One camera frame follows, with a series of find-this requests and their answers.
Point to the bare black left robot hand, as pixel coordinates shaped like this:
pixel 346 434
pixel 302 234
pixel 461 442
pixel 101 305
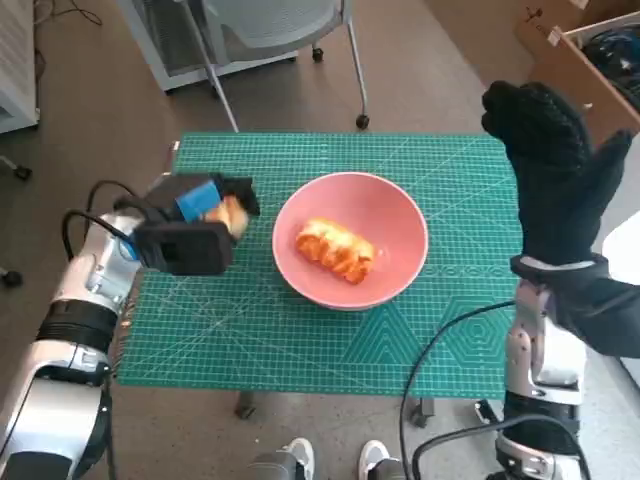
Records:
pixel 195 200

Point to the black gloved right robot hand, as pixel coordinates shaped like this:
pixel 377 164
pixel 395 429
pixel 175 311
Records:
pixel 555 200

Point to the round toy bread bun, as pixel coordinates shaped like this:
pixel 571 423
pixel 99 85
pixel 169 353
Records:
pixel 232 215

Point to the long toy bread loaf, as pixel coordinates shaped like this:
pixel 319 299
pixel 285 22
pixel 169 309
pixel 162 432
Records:
pixel 335 250

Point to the pink bowl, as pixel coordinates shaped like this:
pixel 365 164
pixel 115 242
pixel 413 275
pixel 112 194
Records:
pixel 390 220

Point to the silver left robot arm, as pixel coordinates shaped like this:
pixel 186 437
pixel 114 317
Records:
pixel 50 400

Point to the white desk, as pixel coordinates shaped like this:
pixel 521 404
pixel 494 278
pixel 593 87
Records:
pixel 625 240

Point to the wooden crate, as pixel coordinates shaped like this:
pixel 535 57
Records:
pixel 565 70

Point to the green cutting mat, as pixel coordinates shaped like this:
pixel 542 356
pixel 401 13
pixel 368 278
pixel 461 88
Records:
pixel 250 340

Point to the white glass-front cabinet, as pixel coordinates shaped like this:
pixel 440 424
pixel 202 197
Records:
pixel 155 50

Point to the brown cardboard box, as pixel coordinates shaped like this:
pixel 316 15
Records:
pixel 532 35

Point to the black chair caster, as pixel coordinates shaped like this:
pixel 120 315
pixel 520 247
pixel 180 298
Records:
pixel 22 172
pixel 13 277

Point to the grey mesh office chair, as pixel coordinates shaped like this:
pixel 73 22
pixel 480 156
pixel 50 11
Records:
pixel 280 25

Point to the black table foot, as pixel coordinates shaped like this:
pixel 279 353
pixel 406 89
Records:
pixel 422 411
pixel 245 406

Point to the black and white clamp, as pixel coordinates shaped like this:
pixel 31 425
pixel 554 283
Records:
pixel 486 412

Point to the white perforated appliance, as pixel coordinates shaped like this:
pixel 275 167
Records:
pixel 15 60

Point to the dark grey leg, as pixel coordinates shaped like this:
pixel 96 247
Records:
pixel 396 471
pixel 267 467

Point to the white shoe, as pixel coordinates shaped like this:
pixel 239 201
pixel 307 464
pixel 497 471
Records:
pixel 374 457
pixel 300 457

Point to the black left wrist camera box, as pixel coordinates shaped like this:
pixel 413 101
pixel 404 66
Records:
pixel 200 250

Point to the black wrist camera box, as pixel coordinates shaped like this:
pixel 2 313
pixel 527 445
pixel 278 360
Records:
pixel 605 315
pixel 200 250

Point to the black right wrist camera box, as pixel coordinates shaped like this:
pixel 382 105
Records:
pixel 605 315

